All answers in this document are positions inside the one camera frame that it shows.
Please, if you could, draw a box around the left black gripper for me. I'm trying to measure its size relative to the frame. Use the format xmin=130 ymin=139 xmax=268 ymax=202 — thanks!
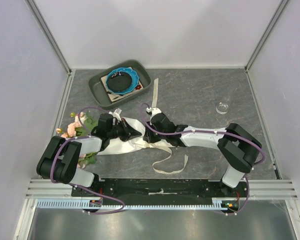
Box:
xmin=107 ymin=118 xmax=142 ymax=142

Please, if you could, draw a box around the white wrapping paper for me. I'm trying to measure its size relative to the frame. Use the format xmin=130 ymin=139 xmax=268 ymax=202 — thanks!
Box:
xmin=96 ymin=116 xmax=151 ymax=156

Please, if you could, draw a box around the pink artificial flower bouquet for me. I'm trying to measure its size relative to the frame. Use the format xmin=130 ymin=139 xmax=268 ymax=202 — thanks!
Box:
xmin=56 ymin=112 xmax=98 ymax=169

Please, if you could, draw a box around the cream printed ribbon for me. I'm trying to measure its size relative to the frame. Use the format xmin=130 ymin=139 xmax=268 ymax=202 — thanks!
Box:
xmin=145 ymin=78 xmax=189 ymax=175

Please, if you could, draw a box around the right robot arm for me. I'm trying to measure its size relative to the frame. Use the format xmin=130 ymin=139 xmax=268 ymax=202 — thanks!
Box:
xmin=144 ymin=112 xmax=265 ymax=197

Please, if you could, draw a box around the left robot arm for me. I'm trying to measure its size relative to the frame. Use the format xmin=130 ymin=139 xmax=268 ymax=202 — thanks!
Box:
xmin=36 ymin=113 xmax=145 ymax=197

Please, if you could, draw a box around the clear glass vase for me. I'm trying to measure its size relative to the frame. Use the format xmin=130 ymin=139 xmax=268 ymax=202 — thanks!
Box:
xmin=215 ymin=87 xmax=238 ymax=115

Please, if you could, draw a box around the wooden puzzle board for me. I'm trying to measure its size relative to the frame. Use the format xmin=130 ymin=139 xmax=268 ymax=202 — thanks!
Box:
xmin=100 ymin=74 xmax=144 ymax=103

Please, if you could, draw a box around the blue scalloped bowl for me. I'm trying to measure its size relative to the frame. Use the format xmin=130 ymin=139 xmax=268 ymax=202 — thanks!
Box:
xmin=105 ymin=67 xmax=140 ymax=95

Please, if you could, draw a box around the grey green plastic tray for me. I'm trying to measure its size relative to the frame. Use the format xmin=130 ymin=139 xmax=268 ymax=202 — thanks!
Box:
xmin=88 ymin=60 xmax=153 ymax=110

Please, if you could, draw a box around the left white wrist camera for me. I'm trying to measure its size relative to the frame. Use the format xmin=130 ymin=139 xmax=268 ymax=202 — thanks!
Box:
xmin=108 ymin=108 xmax=122 ymax=121

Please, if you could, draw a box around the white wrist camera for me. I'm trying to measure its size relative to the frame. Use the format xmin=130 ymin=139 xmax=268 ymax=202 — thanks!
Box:
xmin=146 ymin=107 xmax=162 ymax=117
xmin=108 ymin=108 xmax=122 ymax=121

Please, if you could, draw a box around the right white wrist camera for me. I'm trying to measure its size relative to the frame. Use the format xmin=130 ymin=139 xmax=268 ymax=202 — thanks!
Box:
xmin=146 ymin=107 xmax=162 ymax=117

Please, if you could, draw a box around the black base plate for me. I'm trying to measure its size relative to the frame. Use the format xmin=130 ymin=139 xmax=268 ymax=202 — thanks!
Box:
xmin=71 ymin=177 xmax=248 ymax=204

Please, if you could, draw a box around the slotted cable duct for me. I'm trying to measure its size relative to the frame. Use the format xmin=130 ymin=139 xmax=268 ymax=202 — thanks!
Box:
xmin=36 ymin=199 xmax=229 ymax=211

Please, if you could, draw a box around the aluminium frame rail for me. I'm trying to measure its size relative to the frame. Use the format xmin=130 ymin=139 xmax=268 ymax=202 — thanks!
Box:
xmin=25 ymin=0 xmax=72 ymax=75

